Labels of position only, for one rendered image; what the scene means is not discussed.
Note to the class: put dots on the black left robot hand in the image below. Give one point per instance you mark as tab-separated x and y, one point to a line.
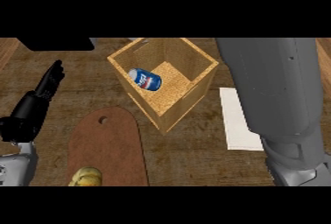
29	110

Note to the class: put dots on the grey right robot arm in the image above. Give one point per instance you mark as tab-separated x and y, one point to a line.
274	96

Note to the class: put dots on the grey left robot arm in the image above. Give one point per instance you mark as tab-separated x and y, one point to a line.
14	167

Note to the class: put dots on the blue soda can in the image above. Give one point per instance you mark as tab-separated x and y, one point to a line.
144	79

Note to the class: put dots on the tan wicker basket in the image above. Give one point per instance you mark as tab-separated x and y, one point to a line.
171	81

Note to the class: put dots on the white placemat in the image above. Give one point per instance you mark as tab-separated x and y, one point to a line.
237	122

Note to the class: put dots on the brown wooden cutting board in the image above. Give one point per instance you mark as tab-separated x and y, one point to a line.
107	148

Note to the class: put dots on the black appliance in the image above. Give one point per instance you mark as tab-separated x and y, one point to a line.
56	43

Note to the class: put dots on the yellow-green vegetable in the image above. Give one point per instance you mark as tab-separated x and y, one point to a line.
85	177

